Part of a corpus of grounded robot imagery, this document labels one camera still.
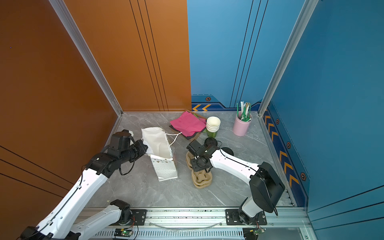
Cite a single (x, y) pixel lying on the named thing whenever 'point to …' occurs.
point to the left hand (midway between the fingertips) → (150, 144)
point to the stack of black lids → (209, 141)
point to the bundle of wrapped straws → (245, 111)
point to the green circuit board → (121, 232)
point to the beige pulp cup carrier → (201, 179)
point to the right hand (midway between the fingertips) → (196, 166)
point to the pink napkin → (188, 124)
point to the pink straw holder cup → (241, 128)
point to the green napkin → (197, 116)
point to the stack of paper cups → (212, 126)
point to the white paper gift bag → (160, 152)
